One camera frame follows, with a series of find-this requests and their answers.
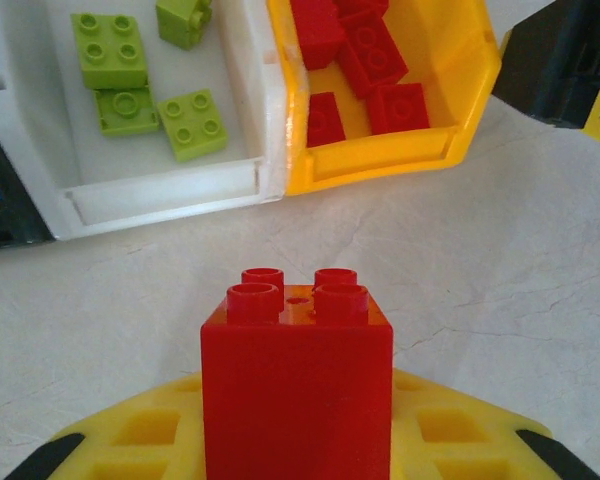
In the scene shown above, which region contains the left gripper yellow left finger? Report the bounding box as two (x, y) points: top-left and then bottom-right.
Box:
(7, 372), (205, 480)

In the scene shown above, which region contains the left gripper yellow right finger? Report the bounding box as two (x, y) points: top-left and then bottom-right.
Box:
(392, 368), (600, 480)

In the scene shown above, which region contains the red lego brick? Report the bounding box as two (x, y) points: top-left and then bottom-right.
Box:
(367, 82), (431, 135)
(289, 0), (349, 71)
(307, 92), (347, 149)
(334, 0), (391, 19)
(336, 9), (409, 99)
(200, 267), (395, 480)

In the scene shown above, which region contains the yellow plastic bin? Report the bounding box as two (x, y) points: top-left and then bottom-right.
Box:
(265, 0), (505, 197)

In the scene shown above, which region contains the white plastic bin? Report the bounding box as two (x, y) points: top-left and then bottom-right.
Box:
(0, 0), (287, 242)

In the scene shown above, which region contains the black plastic bin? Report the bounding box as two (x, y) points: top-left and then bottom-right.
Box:
(0, 107), (60, 251)

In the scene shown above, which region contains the long green lego brick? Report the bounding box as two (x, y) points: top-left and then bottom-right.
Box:
(92, 85), (161, 139)

